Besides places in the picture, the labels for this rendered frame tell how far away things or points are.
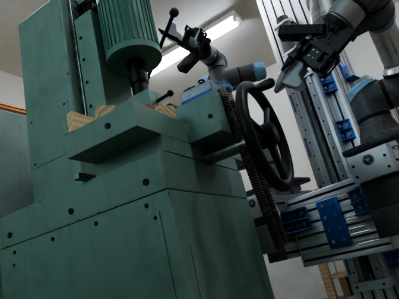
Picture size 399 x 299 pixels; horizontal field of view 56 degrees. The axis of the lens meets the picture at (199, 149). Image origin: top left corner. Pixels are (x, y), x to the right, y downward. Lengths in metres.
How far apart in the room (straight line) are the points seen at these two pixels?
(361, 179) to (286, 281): 3.26
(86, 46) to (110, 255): 0.71
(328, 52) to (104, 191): 0.60
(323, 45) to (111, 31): 0.64
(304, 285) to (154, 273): 3.67
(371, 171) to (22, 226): 1.04
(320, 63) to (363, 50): 3.65
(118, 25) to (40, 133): 0.42
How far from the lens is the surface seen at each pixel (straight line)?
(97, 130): 0.86
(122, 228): 0.86
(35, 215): 1.09
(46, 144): 1.27
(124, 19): 1.24
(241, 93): 0.86
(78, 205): 0.96
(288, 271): 4.45
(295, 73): 0.93
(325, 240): 1.53
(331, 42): 0.94
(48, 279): 1.04
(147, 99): 1.12
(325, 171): 1.65
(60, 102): 1.26
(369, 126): 1.45
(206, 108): 0.97
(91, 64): 1.27
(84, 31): 1.35
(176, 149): 0.88
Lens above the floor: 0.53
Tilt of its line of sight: 18 degrees up
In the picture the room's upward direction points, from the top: 13 degrees counter-clockwise
